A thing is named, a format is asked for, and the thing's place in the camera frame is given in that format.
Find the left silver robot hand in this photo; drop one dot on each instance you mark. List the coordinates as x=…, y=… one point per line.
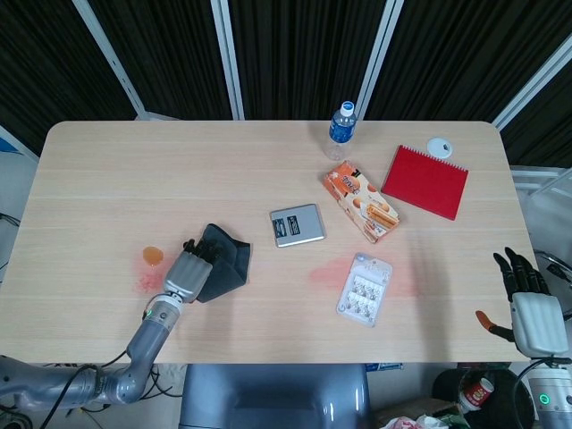
x=185, y=277

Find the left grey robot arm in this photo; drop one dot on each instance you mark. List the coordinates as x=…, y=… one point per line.
x=143, y=344

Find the colourful plastic bag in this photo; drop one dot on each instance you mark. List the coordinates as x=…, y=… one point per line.
x=429, y=422

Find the orange liquid spill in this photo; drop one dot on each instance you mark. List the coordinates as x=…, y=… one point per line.
x=153, y=255

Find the dark grey microfiber cloth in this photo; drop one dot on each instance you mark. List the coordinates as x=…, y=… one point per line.
x=232, y=263

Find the blue label water bottle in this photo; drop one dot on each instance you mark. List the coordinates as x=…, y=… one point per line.
x=340, y=132

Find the hooks blister pack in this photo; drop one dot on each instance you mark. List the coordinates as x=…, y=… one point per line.
x=364, y=290

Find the metal chair frame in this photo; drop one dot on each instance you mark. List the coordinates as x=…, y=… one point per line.
x=556, y=268

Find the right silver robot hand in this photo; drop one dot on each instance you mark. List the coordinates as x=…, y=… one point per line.
x=536, y=322

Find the white partition post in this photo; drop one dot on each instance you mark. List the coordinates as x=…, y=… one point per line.
x=228, y=58
x=532, y=80
x=111, y=58
x=380, y=58

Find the red instant noodle cup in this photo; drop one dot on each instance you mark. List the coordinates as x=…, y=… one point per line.
x=476, y=395

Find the orange biscuit roll box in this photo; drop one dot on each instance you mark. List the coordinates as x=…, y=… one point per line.
x=357, y=196

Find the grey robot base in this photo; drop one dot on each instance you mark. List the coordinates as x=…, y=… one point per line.
x=268, y=393

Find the white round disc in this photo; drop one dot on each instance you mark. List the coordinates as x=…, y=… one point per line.
x=439, y=147

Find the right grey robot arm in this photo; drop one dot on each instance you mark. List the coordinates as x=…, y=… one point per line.
x=552, y=393

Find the red spiral notebook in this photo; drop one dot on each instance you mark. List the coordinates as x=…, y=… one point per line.
x=424, y=183

